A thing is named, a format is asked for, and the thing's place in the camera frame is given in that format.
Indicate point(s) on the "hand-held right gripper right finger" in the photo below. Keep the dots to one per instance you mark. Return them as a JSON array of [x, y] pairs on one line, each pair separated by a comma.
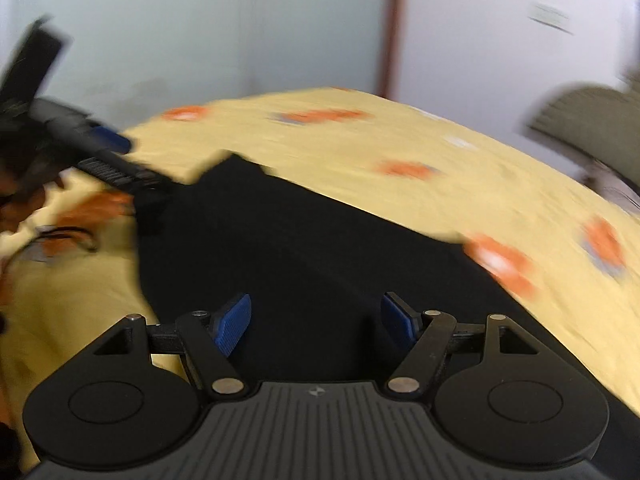
[[398, 322]]

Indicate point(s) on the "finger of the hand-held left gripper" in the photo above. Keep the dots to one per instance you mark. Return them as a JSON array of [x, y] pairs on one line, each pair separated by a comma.
[[120, 174], [106, 141]]

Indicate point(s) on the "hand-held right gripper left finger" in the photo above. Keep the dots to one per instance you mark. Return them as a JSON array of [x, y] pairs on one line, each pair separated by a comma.
[[233, 324]]

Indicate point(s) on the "black pants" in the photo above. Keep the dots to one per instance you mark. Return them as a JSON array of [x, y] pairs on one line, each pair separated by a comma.
[[310, 270]]

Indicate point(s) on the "frosted glass floral wardrobe door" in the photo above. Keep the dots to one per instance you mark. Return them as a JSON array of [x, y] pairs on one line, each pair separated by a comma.
[[190, 30]]

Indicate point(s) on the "yellow bedsheet with orange print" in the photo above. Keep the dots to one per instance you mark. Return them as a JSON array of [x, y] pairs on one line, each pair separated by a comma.
[[500, 175]]

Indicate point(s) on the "olive patterned pillow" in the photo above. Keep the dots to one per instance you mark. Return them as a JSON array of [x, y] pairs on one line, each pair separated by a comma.
[[590, 130]]

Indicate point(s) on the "brown wooden wardrobe frame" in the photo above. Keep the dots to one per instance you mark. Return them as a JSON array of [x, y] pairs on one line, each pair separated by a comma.
[[391, 25]]

